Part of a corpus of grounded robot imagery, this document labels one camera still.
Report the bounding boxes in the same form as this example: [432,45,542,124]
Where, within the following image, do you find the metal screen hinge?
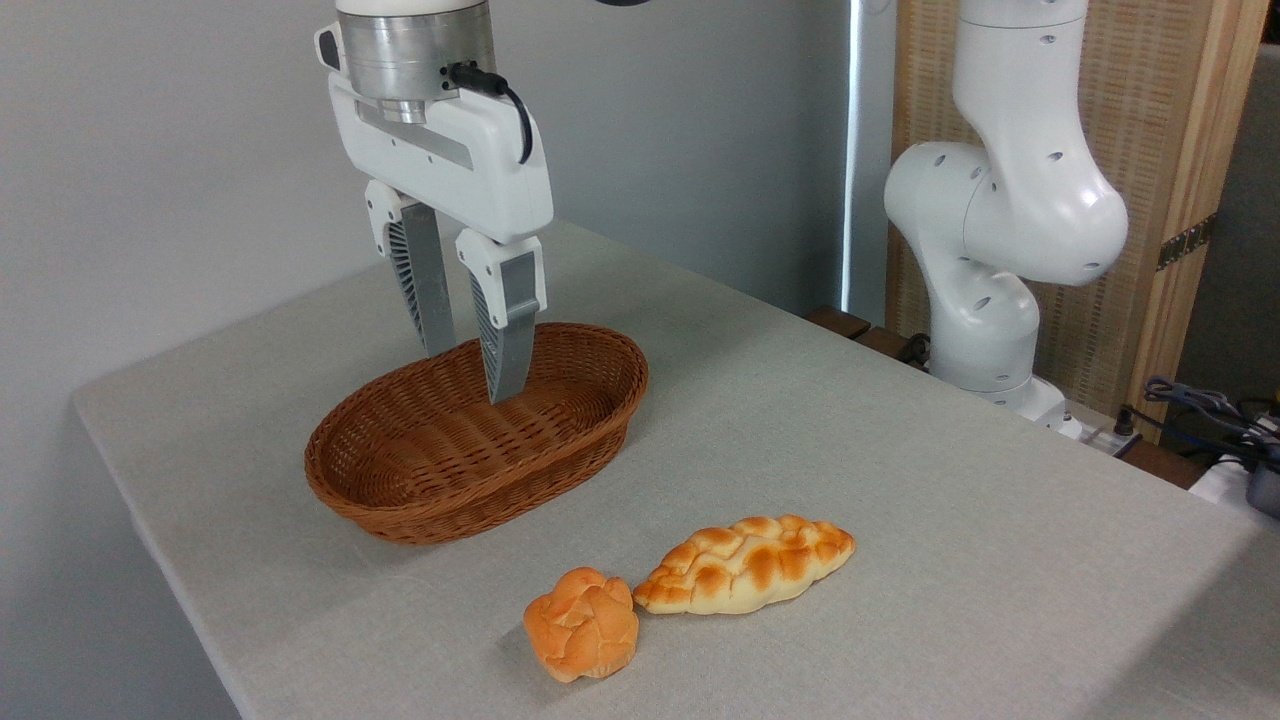
[1157,213,1218,272]

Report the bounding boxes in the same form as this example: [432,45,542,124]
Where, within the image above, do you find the round orange bread roll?
[523,567,641,684]

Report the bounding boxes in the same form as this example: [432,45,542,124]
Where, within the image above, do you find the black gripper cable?
[446,61,535,166]

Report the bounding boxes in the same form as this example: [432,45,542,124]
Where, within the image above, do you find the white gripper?
[327,74,555,406]

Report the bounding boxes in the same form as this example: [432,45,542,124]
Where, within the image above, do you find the brown wooden robot base board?
[805,305,1211,491]

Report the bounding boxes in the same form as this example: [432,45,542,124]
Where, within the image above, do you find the white power strip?
[1068,400,1143,459]

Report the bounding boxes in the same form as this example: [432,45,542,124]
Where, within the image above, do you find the long braided bread loaf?
[633,514,857,616]

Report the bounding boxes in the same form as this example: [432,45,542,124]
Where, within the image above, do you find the grey tablecloth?
[73,220,1280,720]

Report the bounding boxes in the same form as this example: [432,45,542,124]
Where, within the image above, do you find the grey box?
[1245,462,1280,519]

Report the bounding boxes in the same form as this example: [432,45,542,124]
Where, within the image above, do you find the wooden rattan folding screen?
[885,0,1271,443]

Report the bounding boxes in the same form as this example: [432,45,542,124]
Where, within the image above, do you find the brown wicker oval basket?
[304,322,650,546]

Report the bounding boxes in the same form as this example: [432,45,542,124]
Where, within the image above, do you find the bundle of dark cables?
[1115,375,1280,463]

